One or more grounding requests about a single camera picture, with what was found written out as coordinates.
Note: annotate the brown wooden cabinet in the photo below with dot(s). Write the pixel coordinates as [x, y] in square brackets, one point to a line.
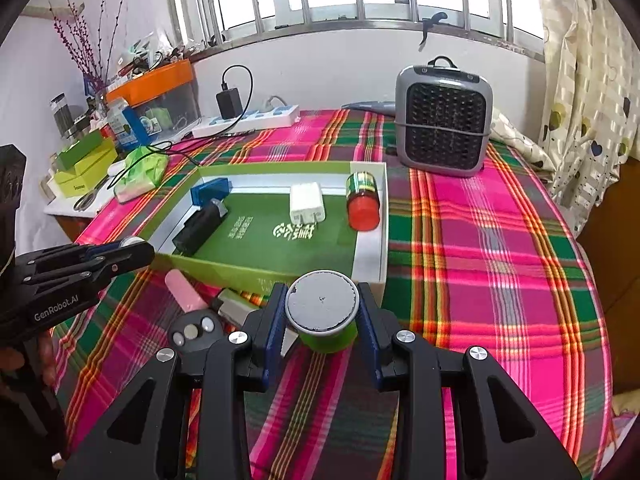
[615, 285]

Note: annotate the yellow-green cardboard box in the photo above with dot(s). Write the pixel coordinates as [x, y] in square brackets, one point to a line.
[75, 185]

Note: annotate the white rounded object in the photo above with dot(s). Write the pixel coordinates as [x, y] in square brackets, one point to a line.
[116, 167]

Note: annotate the cream patterned curtain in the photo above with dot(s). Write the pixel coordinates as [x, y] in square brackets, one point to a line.
[580, 60]

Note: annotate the pink green plaid cloth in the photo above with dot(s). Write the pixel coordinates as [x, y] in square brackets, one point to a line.
[475, 285]

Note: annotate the blue and white box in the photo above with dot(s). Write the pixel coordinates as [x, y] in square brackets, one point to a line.
[127, 127]

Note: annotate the glass jar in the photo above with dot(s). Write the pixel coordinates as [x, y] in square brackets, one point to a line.
[62, 115]

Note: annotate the metal window grille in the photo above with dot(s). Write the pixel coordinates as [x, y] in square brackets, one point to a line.
[350, 22]

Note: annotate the clear bin with orange lid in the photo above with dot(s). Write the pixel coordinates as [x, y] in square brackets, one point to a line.
[155, 82]

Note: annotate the grey fan heater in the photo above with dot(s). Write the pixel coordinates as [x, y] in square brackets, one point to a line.
[442, 120]

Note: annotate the green container with white lid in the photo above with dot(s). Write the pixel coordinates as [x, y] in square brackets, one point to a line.
[320, 305]

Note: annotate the colourful bedding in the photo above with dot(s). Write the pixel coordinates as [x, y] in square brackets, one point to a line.
[627, 405]

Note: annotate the person's left hand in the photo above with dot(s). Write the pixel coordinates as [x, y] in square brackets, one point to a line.
[48, 360]

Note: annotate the black rectangular device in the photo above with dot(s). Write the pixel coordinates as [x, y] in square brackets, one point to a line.
[197, 232]

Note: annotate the black power adapter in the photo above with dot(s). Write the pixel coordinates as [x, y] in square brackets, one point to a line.
[230, 103]

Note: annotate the green plastic tissue pack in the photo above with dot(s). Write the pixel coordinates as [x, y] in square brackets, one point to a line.
[142, 172]

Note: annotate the purple flower branches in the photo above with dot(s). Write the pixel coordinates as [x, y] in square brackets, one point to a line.
[82, 55]

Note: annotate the black hook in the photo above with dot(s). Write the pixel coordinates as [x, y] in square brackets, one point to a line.
[434, 19]

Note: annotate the silver lighter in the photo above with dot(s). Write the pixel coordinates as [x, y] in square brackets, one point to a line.
[232, 305]

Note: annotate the small white cylinder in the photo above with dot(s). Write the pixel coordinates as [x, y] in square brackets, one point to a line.
[134, 241]

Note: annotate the pink rounded block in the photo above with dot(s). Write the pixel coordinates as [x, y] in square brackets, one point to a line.
[182, 290]

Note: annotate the pile of windowsill clutter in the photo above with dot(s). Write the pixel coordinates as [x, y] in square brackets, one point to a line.
[145, 57]

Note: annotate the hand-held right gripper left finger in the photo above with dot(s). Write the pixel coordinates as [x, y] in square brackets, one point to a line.
[272, 330]

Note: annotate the blue translucent plastic case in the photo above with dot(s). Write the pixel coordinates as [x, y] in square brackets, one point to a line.
[210, 192]

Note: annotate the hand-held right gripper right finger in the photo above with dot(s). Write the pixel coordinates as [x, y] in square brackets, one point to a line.
[367, 335]

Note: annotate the black round key fob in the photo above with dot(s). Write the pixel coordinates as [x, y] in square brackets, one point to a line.
[192, 342]

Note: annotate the dark green cardboard box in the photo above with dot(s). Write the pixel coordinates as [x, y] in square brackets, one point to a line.
[82, 152]

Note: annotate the brown bottle with red cap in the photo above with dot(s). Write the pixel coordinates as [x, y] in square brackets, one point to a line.
[362, 205]

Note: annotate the white charger plug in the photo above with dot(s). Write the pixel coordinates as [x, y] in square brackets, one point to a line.
[306, 199]

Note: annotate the scissors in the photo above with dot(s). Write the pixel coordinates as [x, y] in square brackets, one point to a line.
[86, 201]

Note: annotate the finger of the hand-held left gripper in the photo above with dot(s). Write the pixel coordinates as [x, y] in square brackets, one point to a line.
[65, 256]
[125, 260]

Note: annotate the white power strip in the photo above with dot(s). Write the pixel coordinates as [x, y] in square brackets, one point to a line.
[260, 117]

